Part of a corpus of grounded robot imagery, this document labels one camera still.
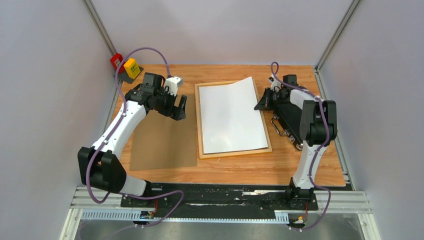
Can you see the red toy house block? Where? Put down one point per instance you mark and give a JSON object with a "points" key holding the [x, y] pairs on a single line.
{"points": [[116, 60]]}

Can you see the brown cardboard backing sheet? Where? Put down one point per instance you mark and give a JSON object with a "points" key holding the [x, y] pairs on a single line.
{"points": [[160, 142]]}

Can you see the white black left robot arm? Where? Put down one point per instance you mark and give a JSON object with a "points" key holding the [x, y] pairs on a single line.
{"points": [[99, 164]]}

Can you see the yellow toy house block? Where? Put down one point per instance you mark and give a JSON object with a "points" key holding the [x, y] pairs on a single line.
{"points": [[131, 63]]}

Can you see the light wooden picture frame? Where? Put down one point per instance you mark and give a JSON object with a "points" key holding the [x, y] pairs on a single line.
{"points": [[200, 132]]}

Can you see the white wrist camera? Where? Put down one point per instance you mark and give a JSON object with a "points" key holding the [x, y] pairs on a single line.
{"points": [[275, 84], [172, 84]]}

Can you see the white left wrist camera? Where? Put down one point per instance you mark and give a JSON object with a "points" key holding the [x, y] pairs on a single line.
{"points": [[172, 84]]}

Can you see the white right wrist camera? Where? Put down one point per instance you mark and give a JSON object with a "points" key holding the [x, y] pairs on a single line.
{"points": [[275, 84]]}

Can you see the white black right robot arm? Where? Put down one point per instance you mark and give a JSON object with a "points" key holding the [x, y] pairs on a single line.
{"points": [[309, 122]]}

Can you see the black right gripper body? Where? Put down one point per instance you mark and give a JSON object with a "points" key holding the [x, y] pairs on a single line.
{"points": [[276, 98]]}

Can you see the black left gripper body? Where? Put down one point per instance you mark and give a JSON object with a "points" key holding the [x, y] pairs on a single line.
{"points": [[165, 100]]}

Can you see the landscape photo print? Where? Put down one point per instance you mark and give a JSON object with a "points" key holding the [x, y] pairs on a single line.
{"points": [[232, 116]]}

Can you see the aluminium rail right table edge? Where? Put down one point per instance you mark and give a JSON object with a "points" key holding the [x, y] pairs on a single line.
{"points": [[333, 120]]}

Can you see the aluminium front rail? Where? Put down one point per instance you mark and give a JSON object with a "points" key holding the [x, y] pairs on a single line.
{"points": [[330, 202]]}

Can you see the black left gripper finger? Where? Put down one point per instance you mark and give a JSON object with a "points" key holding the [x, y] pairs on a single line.
{"points": [[172, 112], [181, 110]]}

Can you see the black ribbed frame backing board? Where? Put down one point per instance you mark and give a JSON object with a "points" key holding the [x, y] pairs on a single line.
{"points": [[288, 116]]}

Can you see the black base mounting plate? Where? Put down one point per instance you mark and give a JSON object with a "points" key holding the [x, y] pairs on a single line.
{"points": [[218, 201]]}

